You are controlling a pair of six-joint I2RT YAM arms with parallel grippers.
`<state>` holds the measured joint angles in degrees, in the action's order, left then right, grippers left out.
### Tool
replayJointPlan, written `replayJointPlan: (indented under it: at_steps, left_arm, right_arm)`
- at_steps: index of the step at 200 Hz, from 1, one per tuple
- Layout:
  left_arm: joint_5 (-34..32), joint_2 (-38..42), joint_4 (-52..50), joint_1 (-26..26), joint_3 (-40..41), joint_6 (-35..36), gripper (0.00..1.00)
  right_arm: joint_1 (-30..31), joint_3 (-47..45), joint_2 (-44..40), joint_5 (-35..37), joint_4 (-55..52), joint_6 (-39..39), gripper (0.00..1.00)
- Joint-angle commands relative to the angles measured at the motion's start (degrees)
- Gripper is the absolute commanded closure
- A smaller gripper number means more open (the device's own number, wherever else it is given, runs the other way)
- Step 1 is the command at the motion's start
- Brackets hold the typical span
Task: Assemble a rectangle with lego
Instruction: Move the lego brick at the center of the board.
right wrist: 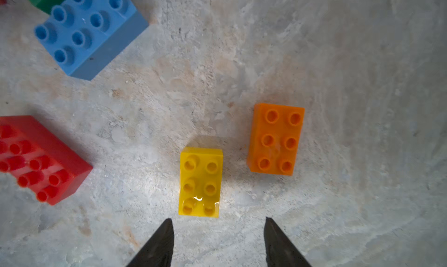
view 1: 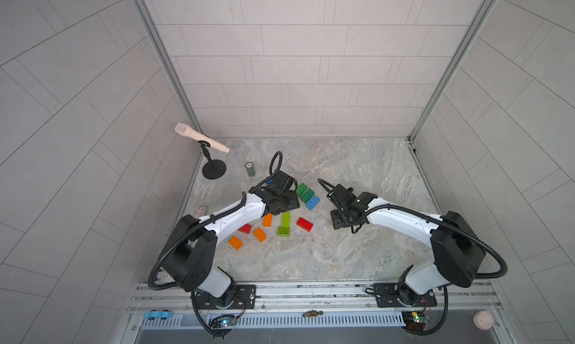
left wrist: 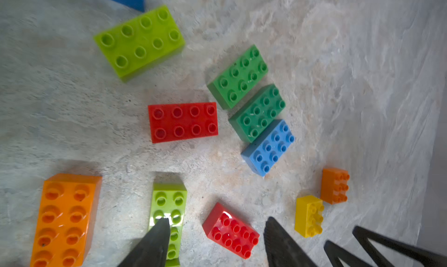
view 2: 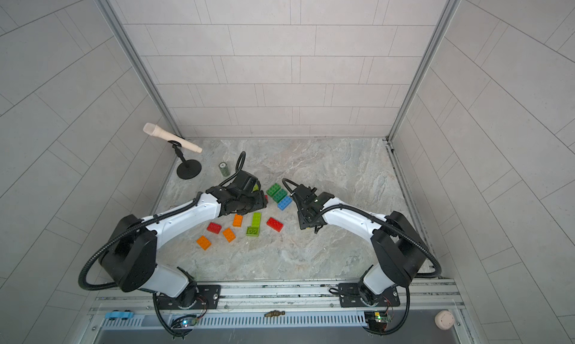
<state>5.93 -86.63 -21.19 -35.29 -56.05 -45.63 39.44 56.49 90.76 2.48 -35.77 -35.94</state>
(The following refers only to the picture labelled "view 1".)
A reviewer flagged red lego brick left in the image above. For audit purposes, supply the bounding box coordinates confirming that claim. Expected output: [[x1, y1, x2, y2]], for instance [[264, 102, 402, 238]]
[[238, 224, 252, 235]]

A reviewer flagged bright green lego brick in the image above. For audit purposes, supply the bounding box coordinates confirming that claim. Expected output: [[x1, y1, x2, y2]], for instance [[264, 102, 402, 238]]
[[296, 183, 309, 199]]

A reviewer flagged lime lego brick long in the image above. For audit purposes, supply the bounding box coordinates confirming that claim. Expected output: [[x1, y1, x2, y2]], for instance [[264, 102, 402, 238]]
[[282, 212, 290, 228]]

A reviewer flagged brass fitting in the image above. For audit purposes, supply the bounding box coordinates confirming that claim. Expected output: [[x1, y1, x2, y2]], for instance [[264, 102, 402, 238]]
[[302, 310, 323, 318]]

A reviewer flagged blue clip on rail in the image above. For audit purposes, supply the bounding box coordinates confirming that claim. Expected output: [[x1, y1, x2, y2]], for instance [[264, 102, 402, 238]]
[[144, 310, 173, 320]]

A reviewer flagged right circuit board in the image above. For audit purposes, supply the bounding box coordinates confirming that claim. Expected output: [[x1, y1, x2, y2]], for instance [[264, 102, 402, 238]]
[[401, 311, 431, 333]]

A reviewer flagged glittery silver stick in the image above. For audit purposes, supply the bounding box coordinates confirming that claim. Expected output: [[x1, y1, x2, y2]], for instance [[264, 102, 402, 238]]
[[195, 206, 208, 218]]

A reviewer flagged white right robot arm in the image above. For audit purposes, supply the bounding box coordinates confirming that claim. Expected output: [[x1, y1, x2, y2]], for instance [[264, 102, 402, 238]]
[[317, 179, 485, 305]]

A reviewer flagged beige microphone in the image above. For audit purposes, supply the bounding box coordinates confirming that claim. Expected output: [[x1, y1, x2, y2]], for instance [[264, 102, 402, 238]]
[[175, 123, 230, 153]]

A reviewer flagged lime lego brick upside down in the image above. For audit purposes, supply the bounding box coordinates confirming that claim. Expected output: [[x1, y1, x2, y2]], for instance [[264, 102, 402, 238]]
[[277, 227, 290, 237]]

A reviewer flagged orange lego brick middle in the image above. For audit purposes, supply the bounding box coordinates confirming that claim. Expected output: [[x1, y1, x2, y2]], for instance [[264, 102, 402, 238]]
[[253, 228, 267, 243]]

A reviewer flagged left circuit board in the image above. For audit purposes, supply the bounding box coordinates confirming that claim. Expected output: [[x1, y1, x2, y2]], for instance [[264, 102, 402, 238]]
[[210, 315, 238, 330]]

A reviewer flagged aluminium rail frame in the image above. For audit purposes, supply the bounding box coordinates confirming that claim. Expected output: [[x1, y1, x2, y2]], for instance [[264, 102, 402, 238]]
[[111, 280, 519, 343]]

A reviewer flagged black microphone stand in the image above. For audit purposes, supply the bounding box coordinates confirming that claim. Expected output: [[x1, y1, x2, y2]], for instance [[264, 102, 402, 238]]
[[199, 140, 227, 180]]

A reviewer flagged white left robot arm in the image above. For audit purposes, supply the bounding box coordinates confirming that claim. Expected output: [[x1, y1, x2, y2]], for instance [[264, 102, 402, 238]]
[[148, 170, 300, 303]]

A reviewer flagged pink round knob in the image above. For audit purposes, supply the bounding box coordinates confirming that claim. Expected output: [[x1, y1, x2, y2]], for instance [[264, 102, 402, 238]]
[[473, 310, 495, 331]]

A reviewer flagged orange lego brick far left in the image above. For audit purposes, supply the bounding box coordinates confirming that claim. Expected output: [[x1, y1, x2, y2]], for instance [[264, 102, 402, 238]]
[[229, 236, 243, 251]]

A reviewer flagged metal corner profile left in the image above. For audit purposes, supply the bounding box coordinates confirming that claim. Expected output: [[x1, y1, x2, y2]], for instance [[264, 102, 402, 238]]
[[131, 0, 203, 133]]

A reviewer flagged metal corner profile right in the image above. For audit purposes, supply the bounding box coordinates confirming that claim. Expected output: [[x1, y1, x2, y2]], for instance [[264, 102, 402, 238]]
[[407, 0, 498, 145]]

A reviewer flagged metal corner profile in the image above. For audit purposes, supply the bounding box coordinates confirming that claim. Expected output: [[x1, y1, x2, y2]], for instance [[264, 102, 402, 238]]
[[131, 0, 203, 133], [407, 0, 498, 145]]

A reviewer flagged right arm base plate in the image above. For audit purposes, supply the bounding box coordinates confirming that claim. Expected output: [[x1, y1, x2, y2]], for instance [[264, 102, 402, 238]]
[[365, 283, 437, 308]]

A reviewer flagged circuit board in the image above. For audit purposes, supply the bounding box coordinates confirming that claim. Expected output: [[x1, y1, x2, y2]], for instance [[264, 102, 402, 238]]
[[401, 311, 431, 333], [210, 315, 238, 330]]

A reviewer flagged dark green lego brick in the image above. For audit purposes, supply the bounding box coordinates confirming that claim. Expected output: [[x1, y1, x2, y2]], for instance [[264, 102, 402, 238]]
[[299, 188, 315, 203]]

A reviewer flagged green battery cell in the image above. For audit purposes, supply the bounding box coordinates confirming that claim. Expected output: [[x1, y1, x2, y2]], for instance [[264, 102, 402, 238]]
[[245, 162, 255, 177]]

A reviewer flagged light blue lego brick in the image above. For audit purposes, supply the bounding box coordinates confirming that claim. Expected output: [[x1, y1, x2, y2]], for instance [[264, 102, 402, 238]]
[[305, 196, 320, 211]]

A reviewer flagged red lego brick long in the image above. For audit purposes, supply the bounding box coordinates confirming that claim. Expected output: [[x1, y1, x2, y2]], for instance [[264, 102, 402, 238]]
[[296, 218, 314, 233]]

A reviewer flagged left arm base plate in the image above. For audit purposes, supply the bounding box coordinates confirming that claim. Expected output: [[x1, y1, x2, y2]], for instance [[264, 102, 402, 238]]
[[193, 284, 257, 310]]

